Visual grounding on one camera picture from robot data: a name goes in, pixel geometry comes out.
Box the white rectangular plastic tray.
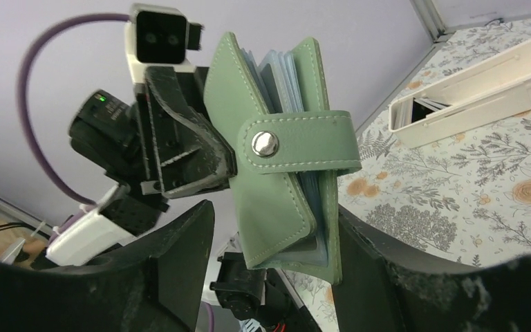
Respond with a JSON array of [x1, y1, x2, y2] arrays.
[[389, 39, 531, 148]]

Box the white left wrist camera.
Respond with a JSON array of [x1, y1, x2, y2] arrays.
[[124, 3, 204, 86]]

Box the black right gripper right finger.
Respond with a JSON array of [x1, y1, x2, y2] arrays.
[[336, 207, 531, 331]]

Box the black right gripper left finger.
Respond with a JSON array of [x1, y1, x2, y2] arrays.
[[0, 200, 215, 331]]

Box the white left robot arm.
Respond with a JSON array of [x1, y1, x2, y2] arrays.
[[46, 66, 236, 266]]

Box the green card holder wallet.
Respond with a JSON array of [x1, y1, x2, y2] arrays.
[[204, 32, 362, 284]]

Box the floral patterned table mat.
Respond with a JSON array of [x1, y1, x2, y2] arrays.
[[288, 16, 531, 332]]

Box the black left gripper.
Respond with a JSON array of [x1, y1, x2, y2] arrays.
[[133, 66, 236, 199]]

